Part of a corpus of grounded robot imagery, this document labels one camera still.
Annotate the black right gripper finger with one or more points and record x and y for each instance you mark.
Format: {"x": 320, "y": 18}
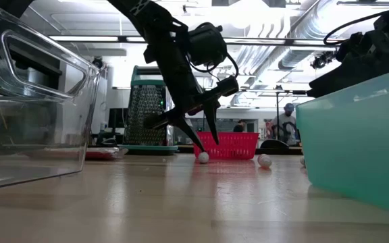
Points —
{"x": 336, "y": 84}

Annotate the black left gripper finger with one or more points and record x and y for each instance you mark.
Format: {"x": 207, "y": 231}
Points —
{"x": 213, "y": 118}
{"x": 189, "y": 130}

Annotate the small white tube brown cap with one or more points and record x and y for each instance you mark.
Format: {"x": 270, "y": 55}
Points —
{"x": 203, "y": 157}

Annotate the white ball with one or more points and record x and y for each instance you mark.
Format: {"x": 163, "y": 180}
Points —
{"x": 264, "y": 161}

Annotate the red snack packet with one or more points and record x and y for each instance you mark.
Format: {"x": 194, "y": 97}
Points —
{"x": 103, "y": 153}

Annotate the person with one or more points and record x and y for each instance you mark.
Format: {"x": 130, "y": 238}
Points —
{"x": 239, "y": 127}
{"x": 284, "y": 123}

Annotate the black ceiling spotlight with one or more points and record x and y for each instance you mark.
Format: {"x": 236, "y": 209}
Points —
{"x": 321, "y": 60}

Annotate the red plastic mesh basket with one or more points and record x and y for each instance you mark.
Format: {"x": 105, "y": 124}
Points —
{"x": 235, "y": 148}

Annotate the teal metal box grater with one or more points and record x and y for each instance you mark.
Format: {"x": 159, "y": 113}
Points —
{"x": 145, "y": 114}

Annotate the teal plastic bin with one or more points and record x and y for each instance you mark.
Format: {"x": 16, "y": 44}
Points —
{"x": 356, "y": 145}

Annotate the black chair back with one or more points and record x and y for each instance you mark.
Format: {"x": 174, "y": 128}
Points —
{"x": 273, "y": 144}

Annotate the black computer monitor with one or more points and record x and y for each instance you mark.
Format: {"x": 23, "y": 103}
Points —
{"x": 117, "y": 118}

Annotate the black ceiling dome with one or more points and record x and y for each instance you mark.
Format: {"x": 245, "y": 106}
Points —
{"x": 97, "y": 62}

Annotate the overhead light bar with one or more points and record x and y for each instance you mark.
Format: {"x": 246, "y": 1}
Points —
{"x": 79, "y": 38}

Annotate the clear plastic bin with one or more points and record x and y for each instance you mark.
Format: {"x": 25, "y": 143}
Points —
{"x": 29, "y": 135}

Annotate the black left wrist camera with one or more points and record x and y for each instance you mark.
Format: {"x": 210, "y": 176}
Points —
{"x": 208, "y": 44}

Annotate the black aluminium table frame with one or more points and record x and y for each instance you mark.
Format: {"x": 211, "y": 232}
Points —
{"x": 282, "y": 151}

